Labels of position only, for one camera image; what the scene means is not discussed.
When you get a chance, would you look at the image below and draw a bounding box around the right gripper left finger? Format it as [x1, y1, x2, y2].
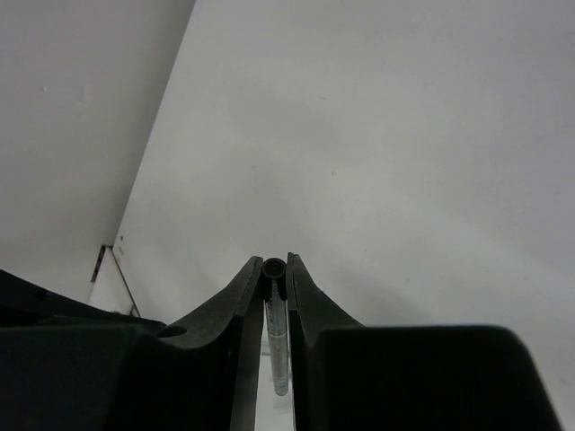
[1, 257, 263, 430]

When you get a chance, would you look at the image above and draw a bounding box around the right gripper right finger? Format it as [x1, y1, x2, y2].
[286, 253, 561, 430]

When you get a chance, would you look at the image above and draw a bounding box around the black pen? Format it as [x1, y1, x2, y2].
[262, 258, 289, 396]

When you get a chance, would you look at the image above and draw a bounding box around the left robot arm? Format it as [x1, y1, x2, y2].
[1, 270, 137, 328]

